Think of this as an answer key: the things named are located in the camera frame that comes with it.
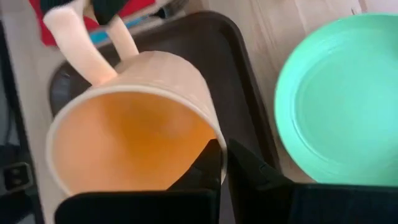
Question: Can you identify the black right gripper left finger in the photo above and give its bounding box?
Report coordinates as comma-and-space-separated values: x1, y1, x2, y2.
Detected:
54, 138, 223, 224

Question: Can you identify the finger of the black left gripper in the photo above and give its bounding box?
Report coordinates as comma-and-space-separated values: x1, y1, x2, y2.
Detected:
93, 0, 129, 26
40, 0, 74, 14

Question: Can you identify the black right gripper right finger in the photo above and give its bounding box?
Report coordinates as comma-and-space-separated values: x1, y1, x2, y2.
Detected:
228, 138, 398, 224

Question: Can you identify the red cloth napkin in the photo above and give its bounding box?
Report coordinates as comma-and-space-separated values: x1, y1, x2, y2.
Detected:
29, 0, 156, 47

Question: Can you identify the orange plastic cup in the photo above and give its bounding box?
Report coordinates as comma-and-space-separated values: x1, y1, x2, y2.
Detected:
42, 0, 228, 197

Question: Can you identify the green plastic plate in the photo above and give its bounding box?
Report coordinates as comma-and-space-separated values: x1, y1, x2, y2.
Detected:
274, 12, 398, 187

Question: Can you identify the dark brown plastic tray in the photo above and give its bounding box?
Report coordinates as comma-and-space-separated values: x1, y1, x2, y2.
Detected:
48, 11, 282, 224

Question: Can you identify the black aluminium table frame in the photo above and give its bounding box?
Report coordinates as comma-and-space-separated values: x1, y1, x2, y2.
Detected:
0, 18, 46, 224

